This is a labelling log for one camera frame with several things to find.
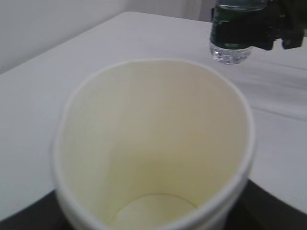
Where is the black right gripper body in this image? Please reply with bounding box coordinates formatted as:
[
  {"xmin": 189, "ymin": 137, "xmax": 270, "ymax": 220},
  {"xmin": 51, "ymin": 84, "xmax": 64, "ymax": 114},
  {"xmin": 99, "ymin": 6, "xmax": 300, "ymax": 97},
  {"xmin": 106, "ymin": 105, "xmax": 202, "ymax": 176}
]
[{"xmin": 263, "ymin": 0, "xmax": 307, "ymax": 50}]

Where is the clear water bottle green label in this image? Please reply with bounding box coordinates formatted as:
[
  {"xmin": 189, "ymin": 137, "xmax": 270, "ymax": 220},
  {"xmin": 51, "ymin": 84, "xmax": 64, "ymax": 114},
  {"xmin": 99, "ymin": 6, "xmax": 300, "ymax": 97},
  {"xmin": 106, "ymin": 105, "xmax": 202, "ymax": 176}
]
[{"xmin": 210, "ymin": 0, "xmax": 267, "ymax": 65}]

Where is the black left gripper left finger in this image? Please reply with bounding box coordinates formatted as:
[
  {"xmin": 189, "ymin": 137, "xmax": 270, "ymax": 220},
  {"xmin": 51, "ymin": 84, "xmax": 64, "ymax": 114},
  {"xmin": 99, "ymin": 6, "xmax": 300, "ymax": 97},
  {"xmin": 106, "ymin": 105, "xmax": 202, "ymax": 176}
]
[{"xmin": 0, "ymin": 191, "xmax": 70, "ymax": 230}]

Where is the white paper cup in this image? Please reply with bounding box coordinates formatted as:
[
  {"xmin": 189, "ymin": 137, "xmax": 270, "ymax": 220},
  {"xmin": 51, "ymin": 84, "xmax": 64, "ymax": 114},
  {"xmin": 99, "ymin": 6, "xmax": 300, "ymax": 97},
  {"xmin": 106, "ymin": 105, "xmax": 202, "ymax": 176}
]
[{"xmin": 50, "ymin": 59, "xmax": 256, "ymax": 230}]

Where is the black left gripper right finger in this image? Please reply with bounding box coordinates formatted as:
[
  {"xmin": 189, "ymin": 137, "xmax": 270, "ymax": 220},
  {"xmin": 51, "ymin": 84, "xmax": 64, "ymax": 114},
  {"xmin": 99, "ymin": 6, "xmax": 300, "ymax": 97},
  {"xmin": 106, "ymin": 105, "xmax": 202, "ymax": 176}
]
[{"xmin": 226, "ymin": 180, "xmax": 307, "ymax": 230}]

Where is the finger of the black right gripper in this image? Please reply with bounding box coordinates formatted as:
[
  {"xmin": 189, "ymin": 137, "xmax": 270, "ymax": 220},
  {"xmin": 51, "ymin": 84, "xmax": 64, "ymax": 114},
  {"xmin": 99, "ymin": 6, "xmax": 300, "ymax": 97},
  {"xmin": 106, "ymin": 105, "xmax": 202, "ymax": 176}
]
[{"xmin": 210, "ymin": 6, "xmax": 276, "ymax": 51}]

